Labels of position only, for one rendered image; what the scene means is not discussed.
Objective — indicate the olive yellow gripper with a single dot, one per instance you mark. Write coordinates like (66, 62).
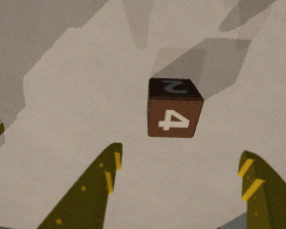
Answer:
(84, 205)

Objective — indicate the brown calendar cube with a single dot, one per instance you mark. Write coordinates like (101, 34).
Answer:
(173, 108)

